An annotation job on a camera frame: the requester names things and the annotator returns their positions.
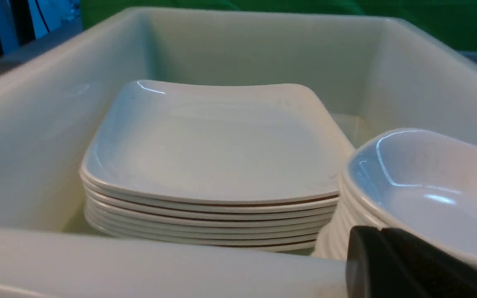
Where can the large white plastic tub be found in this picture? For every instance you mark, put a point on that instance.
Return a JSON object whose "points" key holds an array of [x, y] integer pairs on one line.
{"points": [[387, 70]]}

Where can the stack of white square plates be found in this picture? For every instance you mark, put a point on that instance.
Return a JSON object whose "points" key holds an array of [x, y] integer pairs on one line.
{"points": [[248, 167]]}

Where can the stack of white bowls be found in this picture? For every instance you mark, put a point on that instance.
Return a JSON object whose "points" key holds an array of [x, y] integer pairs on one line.
{"points": [[418, 180]]}

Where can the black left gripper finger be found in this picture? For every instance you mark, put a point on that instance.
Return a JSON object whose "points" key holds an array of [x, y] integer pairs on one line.
{"points": [[392, 263]]}

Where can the green backdrop cloth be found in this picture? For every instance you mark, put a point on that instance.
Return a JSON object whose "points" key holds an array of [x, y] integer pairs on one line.
{"points": [[453, 22]]}

